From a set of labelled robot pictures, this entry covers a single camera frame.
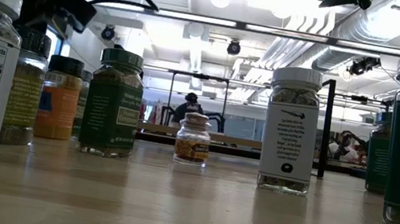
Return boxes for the black lid yellow-green spice jar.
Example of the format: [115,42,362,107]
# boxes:
[0,24,55,150]

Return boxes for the black lid orange spice jar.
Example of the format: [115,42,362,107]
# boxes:
[32,53,87,144]

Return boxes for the wooden shelf black metal legs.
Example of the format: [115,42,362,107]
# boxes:
[133,51,339,181]

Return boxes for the large window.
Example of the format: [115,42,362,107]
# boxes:
[40,25,66,68]

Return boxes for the black ceiling spotlight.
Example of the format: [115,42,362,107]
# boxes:
[226,39,243,57]
[99,24,117,42]

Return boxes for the black overhead beam with lights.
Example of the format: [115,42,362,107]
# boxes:
[82,0,400,56]

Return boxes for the person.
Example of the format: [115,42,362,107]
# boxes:
[169,90,208,132]
[325,127,369,166]

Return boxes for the small cork stopper spice jar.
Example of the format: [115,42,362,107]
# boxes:
[171,109,215,170]

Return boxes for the silver ceiling ventilation duct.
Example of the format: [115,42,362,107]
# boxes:
[311,0,400,83]

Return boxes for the black ceiling camera cluster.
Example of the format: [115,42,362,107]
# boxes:
[347,53,383,80]

